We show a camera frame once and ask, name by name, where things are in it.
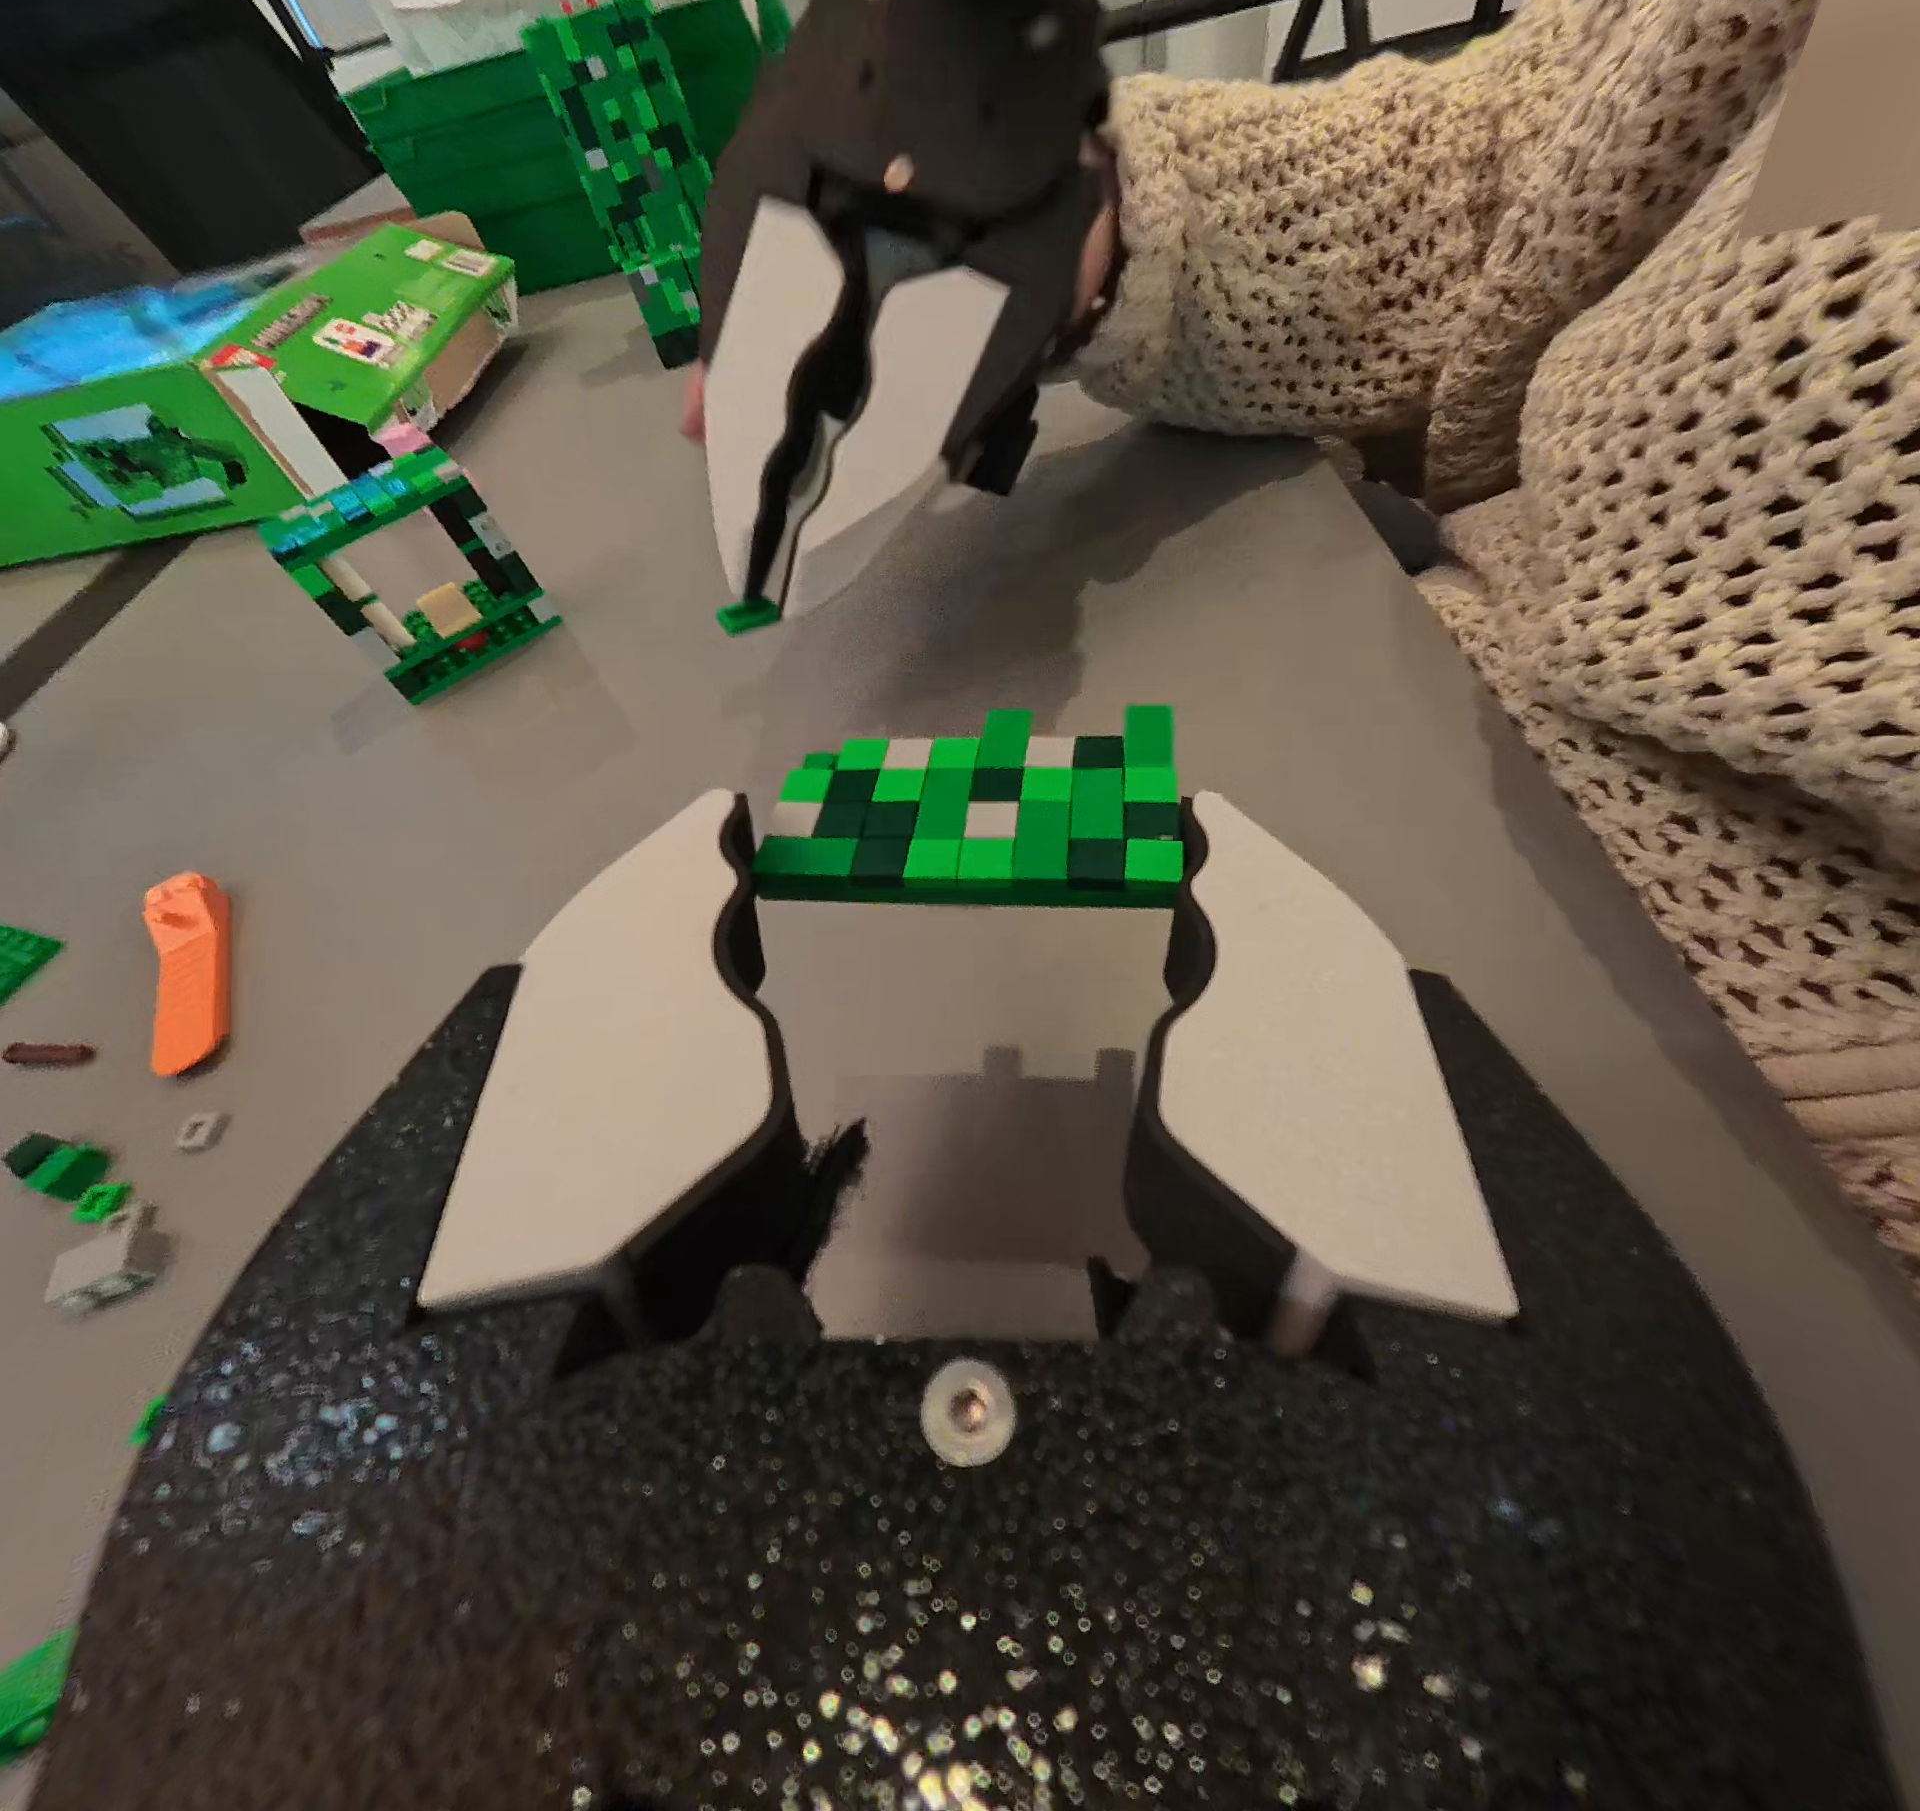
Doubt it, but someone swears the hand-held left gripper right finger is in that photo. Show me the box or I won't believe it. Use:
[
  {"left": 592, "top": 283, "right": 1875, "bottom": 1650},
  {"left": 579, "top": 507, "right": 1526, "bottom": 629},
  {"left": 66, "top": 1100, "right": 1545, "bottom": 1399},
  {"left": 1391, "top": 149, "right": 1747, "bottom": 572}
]
[{"left": 1126, "top": 789, "right": 1521, "bottom": 1355}]

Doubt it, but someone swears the orange brick separator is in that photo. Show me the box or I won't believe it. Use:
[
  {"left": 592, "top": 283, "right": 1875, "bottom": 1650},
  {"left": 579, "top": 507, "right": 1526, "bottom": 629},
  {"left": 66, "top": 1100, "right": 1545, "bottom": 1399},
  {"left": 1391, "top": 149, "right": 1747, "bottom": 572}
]
[{"left": 140, "top": 870, "right": 237, "bottom": 1081}]

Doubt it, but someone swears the green lego box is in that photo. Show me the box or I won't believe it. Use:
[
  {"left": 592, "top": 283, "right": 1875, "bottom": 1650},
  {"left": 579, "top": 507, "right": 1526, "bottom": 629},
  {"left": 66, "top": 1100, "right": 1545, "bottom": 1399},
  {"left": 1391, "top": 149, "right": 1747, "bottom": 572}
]
[{"left": 0, "top": 224, "right": 523, "bottom": 572}]

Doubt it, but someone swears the person's cream knit sweater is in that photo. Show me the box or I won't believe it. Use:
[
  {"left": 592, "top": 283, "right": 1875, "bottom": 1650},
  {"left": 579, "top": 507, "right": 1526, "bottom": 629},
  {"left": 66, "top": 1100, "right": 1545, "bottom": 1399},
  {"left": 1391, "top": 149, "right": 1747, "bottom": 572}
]
[{"left": 1415, "top": 115, "right": 1920, "bottom": 1243}]

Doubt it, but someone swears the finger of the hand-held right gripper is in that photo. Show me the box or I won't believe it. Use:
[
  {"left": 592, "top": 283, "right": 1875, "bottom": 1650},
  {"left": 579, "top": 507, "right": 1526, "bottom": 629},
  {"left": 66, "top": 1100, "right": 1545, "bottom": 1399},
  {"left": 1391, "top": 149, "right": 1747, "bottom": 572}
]
[
  {"left": 706, "top": 195, "right": 871, "bottom": 608},
  {"left": 779, "top": 264, "right": 1010, "bottom": 621}
]

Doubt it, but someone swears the green plastic crate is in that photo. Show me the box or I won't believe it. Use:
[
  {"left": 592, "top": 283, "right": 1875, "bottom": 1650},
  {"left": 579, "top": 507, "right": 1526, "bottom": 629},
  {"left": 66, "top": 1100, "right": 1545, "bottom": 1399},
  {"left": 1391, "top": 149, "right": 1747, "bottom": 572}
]
[{"left": 337, "top": 0, "right": 794, "bottom": 293}]

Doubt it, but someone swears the pile of loose lego pieces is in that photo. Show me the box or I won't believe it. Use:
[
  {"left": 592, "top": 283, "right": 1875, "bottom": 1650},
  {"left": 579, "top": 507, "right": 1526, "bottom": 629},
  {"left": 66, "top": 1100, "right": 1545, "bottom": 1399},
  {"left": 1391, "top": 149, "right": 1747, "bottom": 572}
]
[{"left": 0, "top": 1130, "right": 137, "bottom": 1228}]

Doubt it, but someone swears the person's right forearm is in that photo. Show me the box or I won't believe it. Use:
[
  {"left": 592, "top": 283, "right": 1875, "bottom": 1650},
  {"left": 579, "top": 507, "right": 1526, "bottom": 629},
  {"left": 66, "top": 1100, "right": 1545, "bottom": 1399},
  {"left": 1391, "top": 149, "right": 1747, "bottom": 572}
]
[{"left": 1075, "top": 0, "right": 1853, "bottom": 499}]

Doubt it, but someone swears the black panel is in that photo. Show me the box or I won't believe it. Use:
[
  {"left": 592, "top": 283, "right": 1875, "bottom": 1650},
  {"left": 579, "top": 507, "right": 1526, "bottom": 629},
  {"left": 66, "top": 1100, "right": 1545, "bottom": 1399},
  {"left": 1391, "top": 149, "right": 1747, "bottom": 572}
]
[{"left": 0, "top": 0, "right": 379, "bottom": 274}]

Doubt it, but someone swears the green mosaic lego panel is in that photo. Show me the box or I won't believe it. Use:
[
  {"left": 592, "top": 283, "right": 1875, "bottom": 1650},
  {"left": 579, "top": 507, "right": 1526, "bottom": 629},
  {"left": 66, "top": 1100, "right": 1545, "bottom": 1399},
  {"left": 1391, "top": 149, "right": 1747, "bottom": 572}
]
[{"left": 751, "top": 703, "right": 1186, "bottom": 910}]

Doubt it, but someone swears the green lego creeper figure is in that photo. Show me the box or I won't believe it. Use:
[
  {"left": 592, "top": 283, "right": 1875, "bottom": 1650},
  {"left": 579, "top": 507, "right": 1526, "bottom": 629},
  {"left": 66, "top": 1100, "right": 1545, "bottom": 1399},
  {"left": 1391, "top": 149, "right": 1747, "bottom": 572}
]
[{"left": 521, "top": 0, "right": 716, "bottom": 373}]

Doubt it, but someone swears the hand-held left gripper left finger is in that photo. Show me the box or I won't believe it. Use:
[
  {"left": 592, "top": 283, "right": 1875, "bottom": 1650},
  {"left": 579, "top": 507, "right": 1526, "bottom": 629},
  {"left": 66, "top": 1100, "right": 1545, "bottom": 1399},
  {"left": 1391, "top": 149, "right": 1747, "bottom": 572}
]
[{"left": 416, "top": 789, "right": 826, "bottom": 1341}]

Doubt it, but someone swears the green lego frame structure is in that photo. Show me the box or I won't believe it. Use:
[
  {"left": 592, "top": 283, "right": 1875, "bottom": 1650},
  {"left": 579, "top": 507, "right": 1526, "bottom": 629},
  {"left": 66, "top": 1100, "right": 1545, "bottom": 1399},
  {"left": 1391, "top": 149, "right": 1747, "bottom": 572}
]
[{"left": 257, "top": 415, "right": 563, "bottom": 707}]

